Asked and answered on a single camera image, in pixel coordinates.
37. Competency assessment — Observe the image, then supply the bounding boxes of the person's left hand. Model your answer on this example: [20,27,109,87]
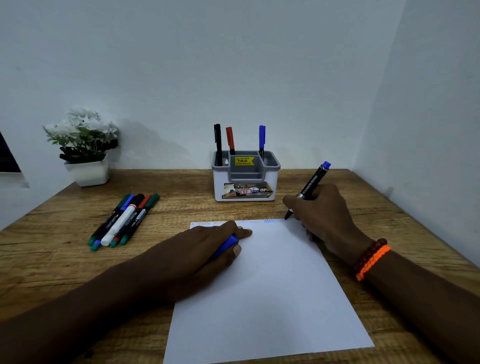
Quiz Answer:
[143,220,253,304]

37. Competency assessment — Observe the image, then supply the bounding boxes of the person's right hand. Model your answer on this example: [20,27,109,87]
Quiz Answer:
[282,184,374,265]

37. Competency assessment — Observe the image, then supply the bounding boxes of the blue marker cap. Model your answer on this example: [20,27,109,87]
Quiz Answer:
[211,234,240,260]

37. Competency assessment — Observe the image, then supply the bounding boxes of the black marker with blue end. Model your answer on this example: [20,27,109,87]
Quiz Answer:
[284,161,332,221]

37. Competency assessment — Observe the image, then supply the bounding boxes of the white paper sheet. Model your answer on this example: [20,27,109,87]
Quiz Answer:
[163,218,375,364]

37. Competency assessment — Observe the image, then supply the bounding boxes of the person's right forearm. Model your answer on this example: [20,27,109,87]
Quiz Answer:
[361,249,480,364]

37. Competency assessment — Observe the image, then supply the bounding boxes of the person's left forearm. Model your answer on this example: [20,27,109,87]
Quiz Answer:
[0,259,174,364]

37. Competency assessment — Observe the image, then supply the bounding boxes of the white and grey desk organizer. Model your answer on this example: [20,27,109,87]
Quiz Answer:
[211,150,281,202]

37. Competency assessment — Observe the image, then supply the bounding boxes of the black marker with green cap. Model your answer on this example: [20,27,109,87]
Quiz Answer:
[88,193,132,247]
[119,193,161,246]

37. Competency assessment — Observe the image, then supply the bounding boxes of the black marker with red cap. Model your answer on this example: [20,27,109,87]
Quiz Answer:
[110,194,153,248]

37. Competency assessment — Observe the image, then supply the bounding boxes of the white marker with black cap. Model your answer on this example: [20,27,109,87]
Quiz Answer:
[100,193,145,247]

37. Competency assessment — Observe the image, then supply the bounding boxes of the black marker with blue cap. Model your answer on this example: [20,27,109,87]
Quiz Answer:
[90,194,136,252]

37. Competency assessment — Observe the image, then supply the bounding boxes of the white potted flower plant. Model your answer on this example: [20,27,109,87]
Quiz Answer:
[43,106,120,187]

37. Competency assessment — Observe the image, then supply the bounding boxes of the dark red bead bracelet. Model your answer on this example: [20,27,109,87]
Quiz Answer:
[352,238,388,274]

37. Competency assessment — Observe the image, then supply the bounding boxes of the orange braided bracelet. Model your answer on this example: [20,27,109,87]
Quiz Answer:
[355,245,392,282]

